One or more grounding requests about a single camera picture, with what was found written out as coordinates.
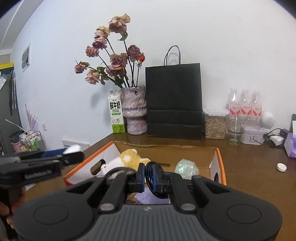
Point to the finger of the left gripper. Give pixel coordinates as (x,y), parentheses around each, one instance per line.
(59,152)
(66,159)

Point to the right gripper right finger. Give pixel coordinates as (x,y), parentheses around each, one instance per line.
(159,186)

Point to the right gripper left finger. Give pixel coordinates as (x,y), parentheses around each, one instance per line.
(136,181)

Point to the person hand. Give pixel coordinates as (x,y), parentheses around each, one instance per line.
(9,207)

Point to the purple cloth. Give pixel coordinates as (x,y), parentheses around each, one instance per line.
(147,198)

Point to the yellow white plush toy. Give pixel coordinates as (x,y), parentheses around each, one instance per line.
(128,159)

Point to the iridescent crumpled wrapper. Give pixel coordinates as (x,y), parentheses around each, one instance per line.
(187,169)

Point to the orange cardboard box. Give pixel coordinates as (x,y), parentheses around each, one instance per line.
(207,159)

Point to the green white milk carton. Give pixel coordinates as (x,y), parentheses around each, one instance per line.
(116,113)

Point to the purple marbled vase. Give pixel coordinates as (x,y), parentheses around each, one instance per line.
(134,107)

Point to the clear jar of pellets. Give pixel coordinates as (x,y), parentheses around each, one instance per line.
(215,123)

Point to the black paper bag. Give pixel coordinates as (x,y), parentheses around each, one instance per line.
(174,101)

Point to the dried rose bouquet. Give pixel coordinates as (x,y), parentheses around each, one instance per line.
(120,68)

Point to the empty clear glass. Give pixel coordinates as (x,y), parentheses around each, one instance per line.
(235,129)

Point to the white tin box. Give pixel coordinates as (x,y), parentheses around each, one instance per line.
(253,135)

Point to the left water bottle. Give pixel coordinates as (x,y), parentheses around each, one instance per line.
(233,102)

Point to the water bottle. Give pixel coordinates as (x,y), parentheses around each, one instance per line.
(245,105)
(233,102)
(256,104)

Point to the middle water bottle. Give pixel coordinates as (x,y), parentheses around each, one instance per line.
(245,105)

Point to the right water bottle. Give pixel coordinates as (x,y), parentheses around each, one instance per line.
(256,104)

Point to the white round cap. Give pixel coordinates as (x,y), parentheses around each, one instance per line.
(281,167)

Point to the white power adapter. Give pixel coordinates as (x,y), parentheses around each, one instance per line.
(277,140)

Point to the purple tissue pack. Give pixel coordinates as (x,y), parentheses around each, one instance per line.
(290,146)

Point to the wire basket with items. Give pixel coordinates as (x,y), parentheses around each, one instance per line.
(27,141)

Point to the white round camera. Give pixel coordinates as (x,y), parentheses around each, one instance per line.
(267,120)

